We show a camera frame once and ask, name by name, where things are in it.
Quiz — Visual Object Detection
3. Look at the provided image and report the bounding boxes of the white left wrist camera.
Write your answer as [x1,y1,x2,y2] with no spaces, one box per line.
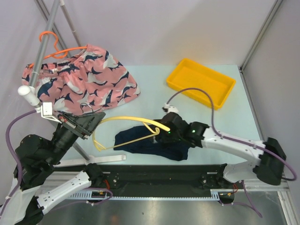
[35,102,60,123]

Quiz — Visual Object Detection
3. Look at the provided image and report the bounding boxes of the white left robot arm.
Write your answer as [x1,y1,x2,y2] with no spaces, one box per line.
[0,112,105,225]

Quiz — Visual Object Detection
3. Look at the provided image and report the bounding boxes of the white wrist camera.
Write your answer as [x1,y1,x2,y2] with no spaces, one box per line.
[35,102,60,123]
[162,104,179,114]

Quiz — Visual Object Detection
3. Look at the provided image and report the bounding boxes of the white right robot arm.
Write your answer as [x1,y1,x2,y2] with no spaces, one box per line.
[158,112,286,188]

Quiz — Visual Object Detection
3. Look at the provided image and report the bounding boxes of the yellow plastic hanger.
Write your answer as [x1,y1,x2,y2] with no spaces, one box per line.
[92,116,171,151]

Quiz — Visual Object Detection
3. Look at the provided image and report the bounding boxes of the pink shark print shorts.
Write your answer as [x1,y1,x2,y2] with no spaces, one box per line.
[21,44,141,117]

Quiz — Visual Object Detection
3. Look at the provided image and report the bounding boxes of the orange plastic hanger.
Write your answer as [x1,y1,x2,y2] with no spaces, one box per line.
[39,31,88,60]

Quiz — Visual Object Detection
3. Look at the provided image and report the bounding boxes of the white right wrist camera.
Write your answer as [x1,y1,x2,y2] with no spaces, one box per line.
[162,104,179,114]

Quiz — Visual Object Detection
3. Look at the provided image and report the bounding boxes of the grey metal clothes rack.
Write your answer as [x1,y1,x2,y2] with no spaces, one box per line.
[18,0,127,168]

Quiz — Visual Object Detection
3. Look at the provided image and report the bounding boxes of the navy blue shorts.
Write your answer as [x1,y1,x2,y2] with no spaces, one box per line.
[117,137,189,161]

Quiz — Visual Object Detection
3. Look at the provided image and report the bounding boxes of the white slotted cable duct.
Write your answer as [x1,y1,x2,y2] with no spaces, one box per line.
[70,188,237,202]

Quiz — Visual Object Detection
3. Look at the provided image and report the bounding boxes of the yellow plastic tray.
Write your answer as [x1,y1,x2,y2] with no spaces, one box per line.
[166,58,236,110]

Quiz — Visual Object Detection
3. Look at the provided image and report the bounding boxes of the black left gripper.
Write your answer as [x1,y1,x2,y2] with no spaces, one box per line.
[47,111,107,164]

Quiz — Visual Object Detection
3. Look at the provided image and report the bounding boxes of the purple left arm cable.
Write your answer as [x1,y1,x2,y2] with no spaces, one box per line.
[0,110,114,211]

